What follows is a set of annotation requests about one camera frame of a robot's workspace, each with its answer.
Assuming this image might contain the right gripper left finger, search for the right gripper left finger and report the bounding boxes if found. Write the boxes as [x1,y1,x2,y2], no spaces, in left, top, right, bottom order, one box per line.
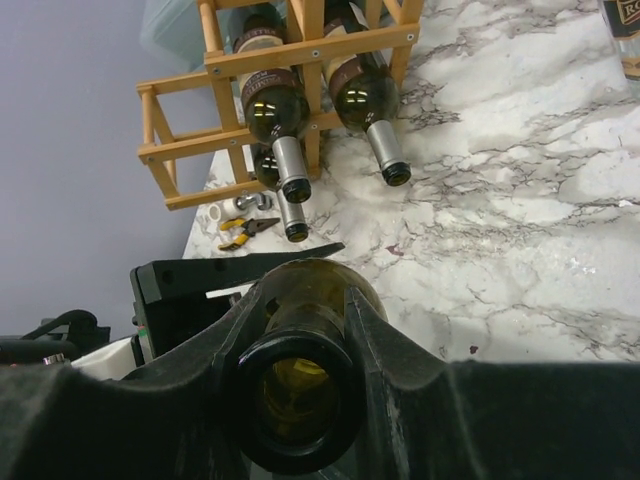
[1,286,261,479]

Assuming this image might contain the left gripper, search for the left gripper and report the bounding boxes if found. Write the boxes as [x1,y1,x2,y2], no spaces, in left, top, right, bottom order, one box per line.
[130,242,345,360]

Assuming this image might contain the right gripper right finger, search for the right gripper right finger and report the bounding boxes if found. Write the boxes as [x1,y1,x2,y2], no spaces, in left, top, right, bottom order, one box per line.
[345,288,639,479]

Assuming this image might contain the green wine bottle black neck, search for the green wine bottle black neck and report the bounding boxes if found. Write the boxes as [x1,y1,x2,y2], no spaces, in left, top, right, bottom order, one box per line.
[238,67,311,204]

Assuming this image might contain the green wine bottle silver neck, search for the green wine bottle silver neck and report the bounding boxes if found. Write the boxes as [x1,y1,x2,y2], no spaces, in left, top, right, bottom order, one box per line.
[322,0,413,188]

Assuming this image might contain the wooden wine rack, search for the wooden wine rack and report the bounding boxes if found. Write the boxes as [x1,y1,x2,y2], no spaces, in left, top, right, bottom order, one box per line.
[137,1,423,210]

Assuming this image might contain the wine bottle in rack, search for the wine bottle in rack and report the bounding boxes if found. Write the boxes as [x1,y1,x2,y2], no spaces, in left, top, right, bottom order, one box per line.
[229,8,285,53]

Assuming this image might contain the clear square liquor bottle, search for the clear square liquor bottle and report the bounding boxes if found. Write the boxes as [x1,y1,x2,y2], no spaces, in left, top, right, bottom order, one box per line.
[599,0,639,84]

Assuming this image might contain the white plastic pipe fitting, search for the white plastic pipe fitting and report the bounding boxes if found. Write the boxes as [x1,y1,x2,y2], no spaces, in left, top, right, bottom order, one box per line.
[208,199,242,225]

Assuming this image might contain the yellow handled pliers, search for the yellow handled pliers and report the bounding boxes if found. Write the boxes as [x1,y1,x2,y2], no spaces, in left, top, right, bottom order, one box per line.
[218,218,280,251]

